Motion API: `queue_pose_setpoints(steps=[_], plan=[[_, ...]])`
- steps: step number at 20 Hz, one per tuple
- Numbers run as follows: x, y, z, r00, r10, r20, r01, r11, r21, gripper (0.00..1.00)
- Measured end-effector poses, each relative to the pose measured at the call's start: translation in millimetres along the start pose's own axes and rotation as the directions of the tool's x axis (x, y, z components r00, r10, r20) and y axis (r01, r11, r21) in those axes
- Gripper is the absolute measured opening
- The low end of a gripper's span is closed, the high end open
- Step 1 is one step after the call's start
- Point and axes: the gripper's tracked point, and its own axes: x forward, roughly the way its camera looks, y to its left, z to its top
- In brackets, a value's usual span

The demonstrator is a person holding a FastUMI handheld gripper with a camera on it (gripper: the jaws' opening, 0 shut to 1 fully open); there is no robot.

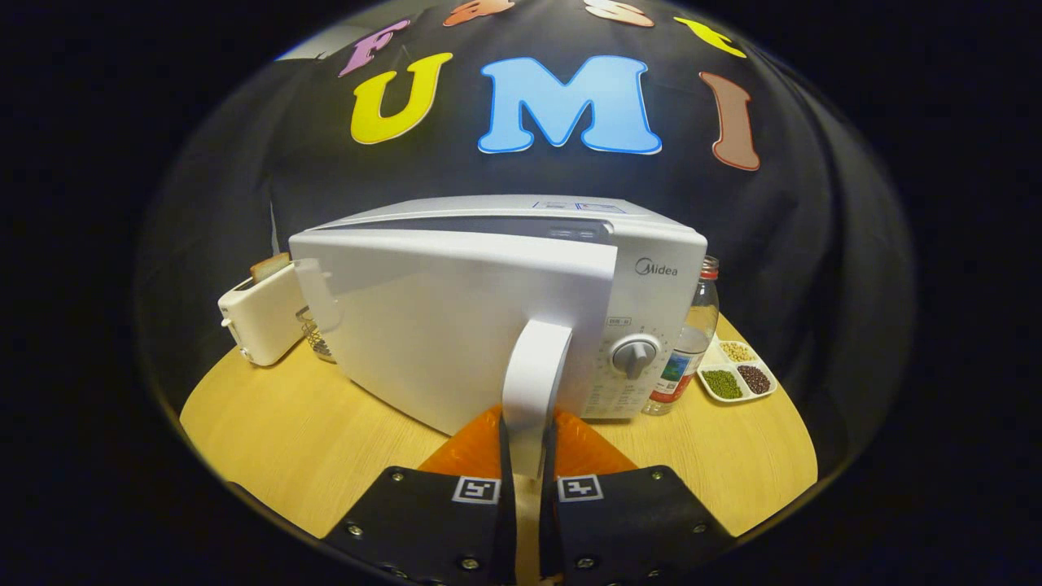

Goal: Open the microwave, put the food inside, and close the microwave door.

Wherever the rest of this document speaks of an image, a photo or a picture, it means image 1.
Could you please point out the black backdrop cloth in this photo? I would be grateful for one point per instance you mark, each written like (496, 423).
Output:
(814, 244)

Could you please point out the clear plastic water bottle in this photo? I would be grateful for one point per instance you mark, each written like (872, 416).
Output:
(692, 342)

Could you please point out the brown toast slice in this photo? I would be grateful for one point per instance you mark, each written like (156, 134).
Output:
(269, 267)

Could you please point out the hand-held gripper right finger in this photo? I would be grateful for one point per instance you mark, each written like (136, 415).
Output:
(627, 521)

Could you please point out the white microwave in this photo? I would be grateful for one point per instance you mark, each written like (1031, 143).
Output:
(448, 325)

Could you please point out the white divided dish of beans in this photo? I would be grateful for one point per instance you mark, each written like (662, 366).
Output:
(723, 384)

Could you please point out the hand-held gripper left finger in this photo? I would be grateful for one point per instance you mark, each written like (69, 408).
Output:
(423, 521)

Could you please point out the cream toaster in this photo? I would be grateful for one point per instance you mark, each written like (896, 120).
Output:
(260, 317)

